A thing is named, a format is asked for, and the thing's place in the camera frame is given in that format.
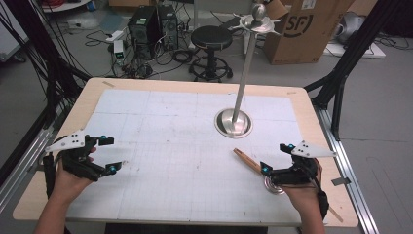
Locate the white cabinet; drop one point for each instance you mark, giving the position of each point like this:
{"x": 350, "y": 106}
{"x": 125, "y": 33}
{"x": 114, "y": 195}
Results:
{"x": 9, "y": 35}

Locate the small white power supply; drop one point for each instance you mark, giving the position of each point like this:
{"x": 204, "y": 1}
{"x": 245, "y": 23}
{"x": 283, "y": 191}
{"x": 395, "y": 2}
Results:
{"x": 119, "y": 50}

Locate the grey rounded device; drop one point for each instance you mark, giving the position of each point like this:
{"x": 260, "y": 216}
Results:
{"x": 350, "y": 26}

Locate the slim black computer tower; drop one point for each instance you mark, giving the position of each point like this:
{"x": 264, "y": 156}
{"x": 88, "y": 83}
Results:
{"x": 168, "y": 26}

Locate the aluminium rail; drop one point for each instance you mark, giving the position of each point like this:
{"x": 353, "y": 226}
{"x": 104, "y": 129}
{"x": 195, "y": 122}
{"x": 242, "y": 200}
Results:
{"x": 22, "y": 169}
{"x": 358, "y": 201}

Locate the person's left hand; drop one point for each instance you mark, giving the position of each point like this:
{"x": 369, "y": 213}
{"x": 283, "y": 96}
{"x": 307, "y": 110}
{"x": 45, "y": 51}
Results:
{"x": 68, "y": 183}

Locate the tan tape strip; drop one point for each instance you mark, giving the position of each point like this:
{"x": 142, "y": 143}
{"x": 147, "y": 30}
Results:
{"x": 108, "y": 84}
{"x": 291, "y": 93}
{"x": 336, "y": 214}

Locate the round white table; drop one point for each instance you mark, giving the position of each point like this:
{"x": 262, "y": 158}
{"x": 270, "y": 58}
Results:
{"x": 65, "y": 6}

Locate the black metal frame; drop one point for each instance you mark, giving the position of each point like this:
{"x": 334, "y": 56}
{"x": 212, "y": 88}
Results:
{"x": 52, "y": 84}
{"x": 354, "y": 53}

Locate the white grid mat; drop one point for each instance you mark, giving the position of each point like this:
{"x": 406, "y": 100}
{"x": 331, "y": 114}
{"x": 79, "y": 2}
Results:
{"x": 178, "y": 146}

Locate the person's right hand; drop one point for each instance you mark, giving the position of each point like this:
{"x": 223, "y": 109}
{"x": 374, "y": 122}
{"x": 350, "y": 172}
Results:
{"x": 302, "y": 197}

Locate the tall metal hook stand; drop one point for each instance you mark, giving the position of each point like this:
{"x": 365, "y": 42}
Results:
{"x": 245, "y": 71}

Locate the white flat board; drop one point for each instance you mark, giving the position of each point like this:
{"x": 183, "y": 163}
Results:
{"x": 376, "y": 52}

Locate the white power strip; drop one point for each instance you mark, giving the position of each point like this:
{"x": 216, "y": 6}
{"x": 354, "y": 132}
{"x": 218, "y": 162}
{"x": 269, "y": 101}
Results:
{"x": 115, "y": 35}

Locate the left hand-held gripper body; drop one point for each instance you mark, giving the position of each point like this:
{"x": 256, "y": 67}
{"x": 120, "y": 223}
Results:
{"x": 69, "y": 141}

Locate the large black computer tower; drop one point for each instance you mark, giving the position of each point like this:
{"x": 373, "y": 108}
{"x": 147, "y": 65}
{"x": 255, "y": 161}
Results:
{"x": 142, "y": 31}

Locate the brown cardboard box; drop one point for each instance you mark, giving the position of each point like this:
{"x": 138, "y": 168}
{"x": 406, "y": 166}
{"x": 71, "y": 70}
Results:
{"x": 308, "y": 42}

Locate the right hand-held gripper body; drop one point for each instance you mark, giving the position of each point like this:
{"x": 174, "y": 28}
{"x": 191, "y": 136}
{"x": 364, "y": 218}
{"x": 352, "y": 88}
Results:
{"x": 308, "y": 151}

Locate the grey tape strip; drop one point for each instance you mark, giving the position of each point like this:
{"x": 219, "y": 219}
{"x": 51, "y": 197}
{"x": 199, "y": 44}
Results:
{"x": 341, "y": 181}

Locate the black round stool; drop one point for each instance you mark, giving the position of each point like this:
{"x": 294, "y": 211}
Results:
{"x": 211, "y": 37}

